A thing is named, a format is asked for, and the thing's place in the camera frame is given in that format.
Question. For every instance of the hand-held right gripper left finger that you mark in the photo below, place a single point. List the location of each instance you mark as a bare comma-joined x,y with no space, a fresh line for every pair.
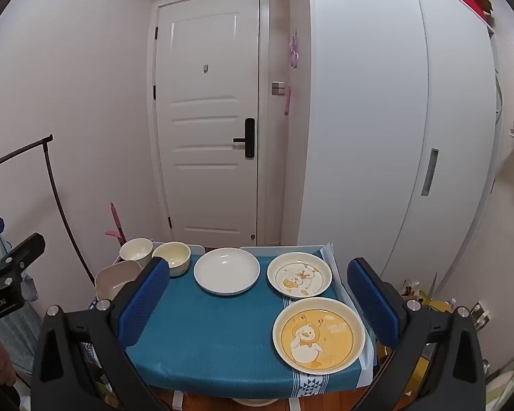
145,299

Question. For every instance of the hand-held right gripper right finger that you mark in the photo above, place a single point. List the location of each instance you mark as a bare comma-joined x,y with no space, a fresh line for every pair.
372,304

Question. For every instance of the pink square bowl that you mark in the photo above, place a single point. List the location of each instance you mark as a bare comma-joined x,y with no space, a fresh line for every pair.
113,276

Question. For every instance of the yellow duck print plate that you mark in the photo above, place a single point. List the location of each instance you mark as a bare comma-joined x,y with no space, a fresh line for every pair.
319,336

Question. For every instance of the white duck print plate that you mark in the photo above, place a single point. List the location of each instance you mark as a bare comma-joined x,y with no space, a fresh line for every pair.
300,275

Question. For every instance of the plain white plate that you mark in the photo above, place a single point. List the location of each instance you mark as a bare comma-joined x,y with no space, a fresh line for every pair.
226,272

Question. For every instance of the person's left hand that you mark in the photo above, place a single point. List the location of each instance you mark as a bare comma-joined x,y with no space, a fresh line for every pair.
1,361

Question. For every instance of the light blue cloth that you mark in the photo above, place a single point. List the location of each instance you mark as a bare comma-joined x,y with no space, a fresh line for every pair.
13,334

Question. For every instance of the cream round bowl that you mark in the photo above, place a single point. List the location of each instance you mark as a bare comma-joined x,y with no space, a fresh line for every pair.
173,261

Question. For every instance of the white round bowl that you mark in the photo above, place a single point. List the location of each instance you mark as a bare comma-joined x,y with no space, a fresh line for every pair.
135,250

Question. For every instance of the yellow bag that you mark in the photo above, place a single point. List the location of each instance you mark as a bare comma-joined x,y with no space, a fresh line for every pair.
430,306

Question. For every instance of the blue tablecloth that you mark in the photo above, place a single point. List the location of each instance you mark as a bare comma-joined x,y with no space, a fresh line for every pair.
218,329

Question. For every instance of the pink shoehorn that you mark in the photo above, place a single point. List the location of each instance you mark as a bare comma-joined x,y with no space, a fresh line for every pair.
115,218

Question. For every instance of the black clothes rack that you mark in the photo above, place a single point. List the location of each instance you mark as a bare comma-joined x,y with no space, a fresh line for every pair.
47,140

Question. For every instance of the white door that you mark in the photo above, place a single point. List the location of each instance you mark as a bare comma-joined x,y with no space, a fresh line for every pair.
205,137

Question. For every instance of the white wardrobe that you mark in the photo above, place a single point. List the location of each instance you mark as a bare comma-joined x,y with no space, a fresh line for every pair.
368,115

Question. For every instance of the pink hanging ornament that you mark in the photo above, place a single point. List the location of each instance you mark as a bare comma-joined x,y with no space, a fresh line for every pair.
294,49

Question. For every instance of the grey light switch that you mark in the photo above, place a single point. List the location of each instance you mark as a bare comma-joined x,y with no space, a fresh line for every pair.
278,87

